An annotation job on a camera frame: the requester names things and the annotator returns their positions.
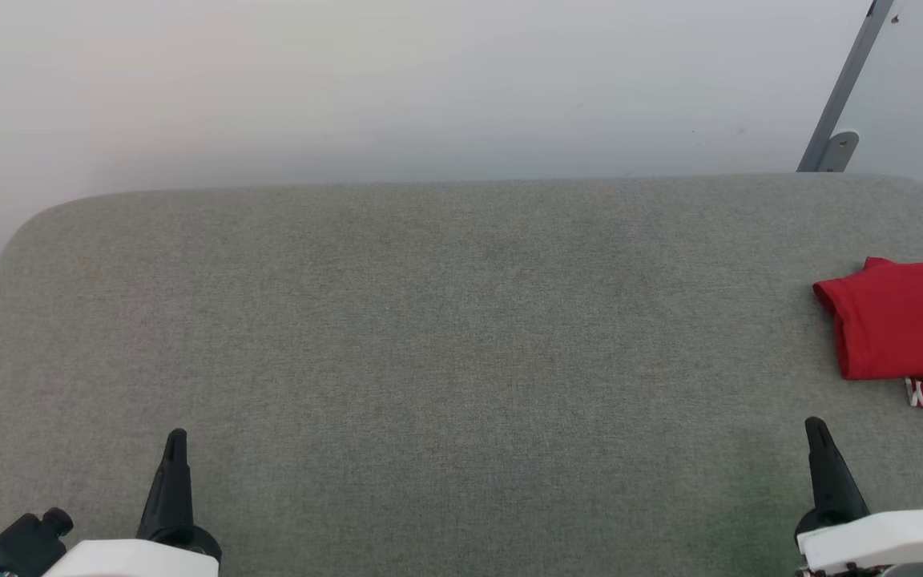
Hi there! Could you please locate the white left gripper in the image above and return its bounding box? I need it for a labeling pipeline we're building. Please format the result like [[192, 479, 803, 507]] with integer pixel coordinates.
[[43, 428, 222, 577]]

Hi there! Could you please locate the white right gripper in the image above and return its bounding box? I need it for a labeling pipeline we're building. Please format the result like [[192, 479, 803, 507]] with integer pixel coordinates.
[[796, 417, 923, 575]]

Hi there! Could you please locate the red basketball jersey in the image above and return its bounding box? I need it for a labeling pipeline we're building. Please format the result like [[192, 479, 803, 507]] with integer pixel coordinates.
[[812, 256, 923, 411]]

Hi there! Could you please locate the grey metal pole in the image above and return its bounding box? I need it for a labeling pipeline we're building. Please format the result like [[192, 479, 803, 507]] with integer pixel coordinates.
[[796, 0, 895, 173]]

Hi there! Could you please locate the grey pole foot bracket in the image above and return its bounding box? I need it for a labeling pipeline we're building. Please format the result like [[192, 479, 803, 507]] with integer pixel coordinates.
[[816, 131, 861, 173]]

